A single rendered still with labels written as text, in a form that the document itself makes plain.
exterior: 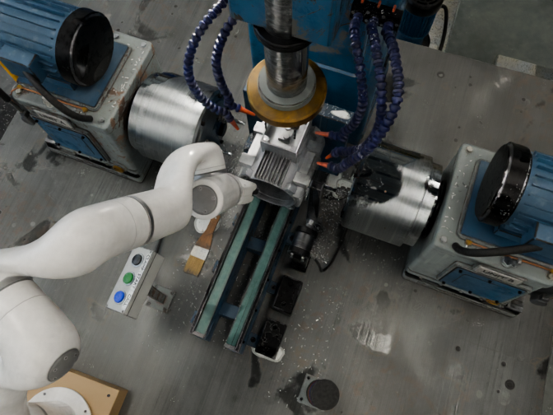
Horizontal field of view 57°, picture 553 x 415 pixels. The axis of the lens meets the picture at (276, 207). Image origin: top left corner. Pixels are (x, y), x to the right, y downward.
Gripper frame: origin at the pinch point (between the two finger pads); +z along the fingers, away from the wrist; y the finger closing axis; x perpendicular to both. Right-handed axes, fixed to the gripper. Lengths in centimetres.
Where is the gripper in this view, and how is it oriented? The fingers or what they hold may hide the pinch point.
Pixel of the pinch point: (243, 183)
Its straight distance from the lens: 134.5
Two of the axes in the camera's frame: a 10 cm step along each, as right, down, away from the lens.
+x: 3.0, -9.3, -2.1
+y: 9.3, 3.3, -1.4
